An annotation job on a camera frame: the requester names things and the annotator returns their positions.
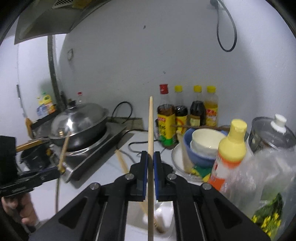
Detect person's left hand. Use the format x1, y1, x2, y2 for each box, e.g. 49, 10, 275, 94
1, 193, 38, 226

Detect small black electric pot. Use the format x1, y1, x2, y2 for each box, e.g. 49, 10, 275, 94
20, 144, 51, 170

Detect white plastic utensil basket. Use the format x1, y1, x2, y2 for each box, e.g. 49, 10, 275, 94
124, 201, 176, 241

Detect yellow green sponge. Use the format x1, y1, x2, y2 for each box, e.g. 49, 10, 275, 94
191, 165, 212, 182

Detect silver induction cooker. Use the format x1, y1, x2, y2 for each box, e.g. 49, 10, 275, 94
62, 122, 126, 183

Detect blue bowl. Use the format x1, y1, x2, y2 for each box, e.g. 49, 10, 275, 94
184, 128, 227, 167

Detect wooden spatula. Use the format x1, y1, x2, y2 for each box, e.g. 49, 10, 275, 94
25, 117, 34, 139

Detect white plate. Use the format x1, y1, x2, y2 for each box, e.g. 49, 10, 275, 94
171, 144, 208, 185

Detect plastic bag of greens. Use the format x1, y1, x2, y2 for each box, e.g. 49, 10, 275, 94
220, 148, 295, 240

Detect orange yellow squeeze bottle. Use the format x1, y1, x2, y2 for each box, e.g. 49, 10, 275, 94
208, 119, 247, 191

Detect white bowl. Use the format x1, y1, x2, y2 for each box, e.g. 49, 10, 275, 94
190, 128, 226, 159

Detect yellow detergent bottle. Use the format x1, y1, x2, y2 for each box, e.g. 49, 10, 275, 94
38, 92, 56, 116

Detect steel wok lid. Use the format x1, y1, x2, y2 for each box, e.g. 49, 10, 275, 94
49, 101, 109, 139

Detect grey vertical pipe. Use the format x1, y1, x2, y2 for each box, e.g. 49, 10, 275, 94
47, 35, 65, 111

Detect red cap cooking oil bottle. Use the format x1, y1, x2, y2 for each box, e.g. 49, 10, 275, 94
157, 84, 177, 149

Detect clear bottle red cap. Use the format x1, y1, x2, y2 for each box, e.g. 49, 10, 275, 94
76, 91, 84, 104

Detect yellow cap soy sauce bottle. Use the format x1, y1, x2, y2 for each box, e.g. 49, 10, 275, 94
190, 85, 206, 126

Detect glass pot lid white knob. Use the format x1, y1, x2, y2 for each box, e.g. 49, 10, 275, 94
247, 114, 295, 154

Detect yellow cap dark sauce bottle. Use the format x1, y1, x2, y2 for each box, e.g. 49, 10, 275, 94
174, 85, 188, 135

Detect yellow cap amber bottle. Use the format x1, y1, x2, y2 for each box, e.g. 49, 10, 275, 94
204, 85, 219, 126

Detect range hood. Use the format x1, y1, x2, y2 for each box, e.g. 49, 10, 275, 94
15, 0, 108, 44

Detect black wok with wooden handle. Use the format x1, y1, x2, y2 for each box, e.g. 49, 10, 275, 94
16, 108, 108, 153

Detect black power cord with plug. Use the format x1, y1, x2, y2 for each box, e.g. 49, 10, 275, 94
111, 101, 167, 163

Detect black wall cable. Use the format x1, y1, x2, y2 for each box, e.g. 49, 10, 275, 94
210, 0, 238, 52

